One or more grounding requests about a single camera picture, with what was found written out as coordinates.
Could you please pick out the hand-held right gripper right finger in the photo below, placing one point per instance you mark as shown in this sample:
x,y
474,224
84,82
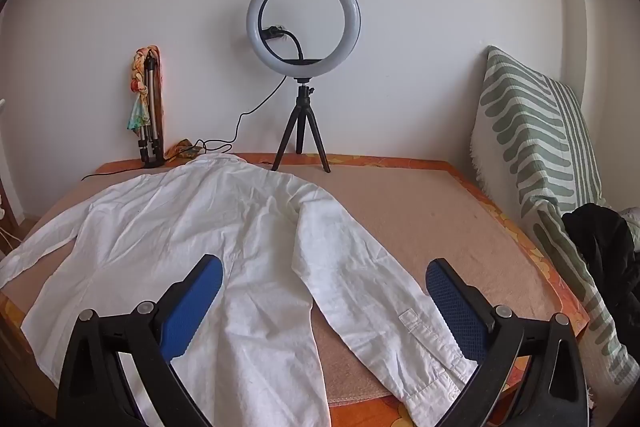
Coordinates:
x,y
455,302

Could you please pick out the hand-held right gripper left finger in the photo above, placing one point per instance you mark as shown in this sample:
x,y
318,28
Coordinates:
x,y
192,302

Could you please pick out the white linen trousers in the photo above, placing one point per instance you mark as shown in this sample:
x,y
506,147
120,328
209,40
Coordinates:
x,y
175,217

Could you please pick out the beige blanket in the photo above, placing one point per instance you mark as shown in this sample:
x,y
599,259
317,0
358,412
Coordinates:
x,y
400,217

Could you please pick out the small orange cloth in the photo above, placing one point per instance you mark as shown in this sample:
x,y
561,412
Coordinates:
x,y
182,149

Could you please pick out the black cloth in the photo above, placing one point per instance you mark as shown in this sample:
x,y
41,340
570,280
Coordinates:
x,y
595,237

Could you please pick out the bed with orange cover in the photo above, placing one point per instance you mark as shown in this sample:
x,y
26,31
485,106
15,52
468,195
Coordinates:
x,y
390,161

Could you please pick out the folded silver tripod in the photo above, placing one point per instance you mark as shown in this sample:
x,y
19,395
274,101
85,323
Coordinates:
x,y
150,127

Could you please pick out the green patterned white pillow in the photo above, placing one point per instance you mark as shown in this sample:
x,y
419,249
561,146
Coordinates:
x,y
530,132

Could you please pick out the colourful scarf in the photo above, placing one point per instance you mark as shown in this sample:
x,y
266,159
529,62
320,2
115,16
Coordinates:
x,y
137,117

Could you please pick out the black mini tripod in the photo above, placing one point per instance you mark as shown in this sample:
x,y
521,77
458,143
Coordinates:
x,y
300,107

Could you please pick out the black gooseneck phone holder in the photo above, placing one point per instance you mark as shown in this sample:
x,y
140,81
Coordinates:
x,y
300,49

